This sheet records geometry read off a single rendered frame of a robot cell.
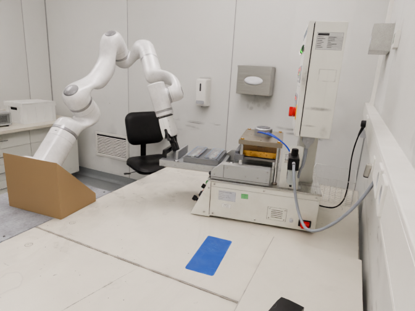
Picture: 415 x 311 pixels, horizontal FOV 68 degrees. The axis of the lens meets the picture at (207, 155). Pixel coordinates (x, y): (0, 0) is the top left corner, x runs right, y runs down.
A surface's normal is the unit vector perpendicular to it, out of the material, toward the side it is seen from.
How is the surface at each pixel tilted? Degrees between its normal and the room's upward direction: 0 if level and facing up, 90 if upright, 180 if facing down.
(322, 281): 0
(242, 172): 90
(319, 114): 90
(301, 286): 0
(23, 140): 90
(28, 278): 0
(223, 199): 90
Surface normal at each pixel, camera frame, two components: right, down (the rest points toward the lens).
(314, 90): -0.24, 0.25
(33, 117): 0.90, 0.16
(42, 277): 0.06, -0.96
